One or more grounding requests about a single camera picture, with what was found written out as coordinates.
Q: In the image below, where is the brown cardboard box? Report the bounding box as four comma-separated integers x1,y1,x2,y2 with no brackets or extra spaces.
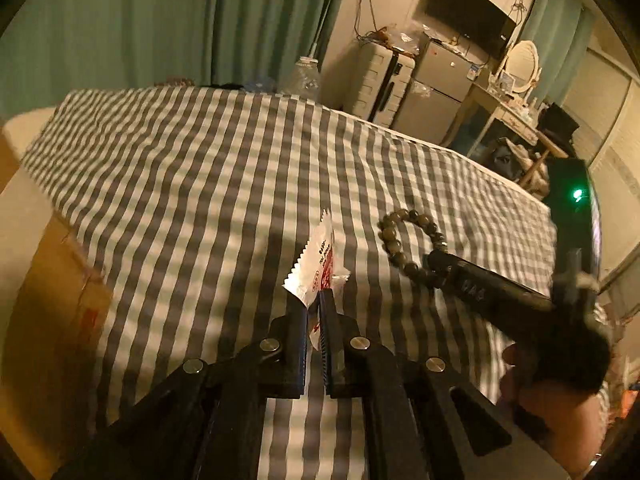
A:
1,141,112,479

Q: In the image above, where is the blue plastic bag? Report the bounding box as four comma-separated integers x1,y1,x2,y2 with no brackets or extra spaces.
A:
243,76,277,93

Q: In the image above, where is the checkered grey white cloth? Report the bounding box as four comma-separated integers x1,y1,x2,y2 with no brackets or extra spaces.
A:
24,87,571,479

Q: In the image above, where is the teal window curtain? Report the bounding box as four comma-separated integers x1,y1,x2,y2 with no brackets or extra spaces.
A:
520,0,596,104

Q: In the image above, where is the person's right hand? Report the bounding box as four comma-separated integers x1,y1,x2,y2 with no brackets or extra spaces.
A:
500,344,605,479

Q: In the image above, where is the dark patterned bag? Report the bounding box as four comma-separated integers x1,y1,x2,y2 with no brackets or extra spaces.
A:
154,77,195,87

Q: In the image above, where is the white red sachet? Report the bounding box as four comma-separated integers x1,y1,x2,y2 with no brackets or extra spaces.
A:
283,209,350,352

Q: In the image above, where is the white dressing table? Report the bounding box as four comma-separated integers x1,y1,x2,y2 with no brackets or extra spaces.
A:
442,84,572,170

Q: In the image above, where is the grey mini fridge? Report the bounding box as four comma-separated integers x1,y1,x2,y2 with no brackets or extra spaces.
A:
392,40,480,144

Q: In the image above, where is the large teal curtain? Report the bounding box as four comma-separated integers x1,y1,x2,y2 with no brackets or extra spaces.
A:
1,0,341,118

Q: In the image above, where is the white oval vanity mirror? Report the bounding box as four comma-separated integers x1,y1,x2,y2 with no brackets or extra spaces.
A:
502,40,541,93

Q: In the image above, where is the dark bead bracelet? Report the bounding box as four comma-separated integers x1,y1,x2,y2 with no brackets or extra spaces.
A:
376,207,452,288

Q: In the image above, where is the black wall television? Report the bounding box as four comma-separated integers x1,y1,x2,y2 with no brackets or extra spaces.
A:
425,0,516,60

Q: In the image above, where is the black chair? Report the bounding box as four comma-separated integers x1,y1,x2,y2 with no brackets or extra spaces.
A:
537,103,579,148

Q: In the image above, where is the clear water jug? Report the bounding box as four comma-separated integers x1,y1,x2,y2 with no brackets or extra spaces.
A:
280,56,320,101

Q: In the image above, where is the white suitcase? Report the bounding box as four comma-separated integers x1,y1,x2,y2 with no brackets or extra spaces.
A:
343,42,416,128

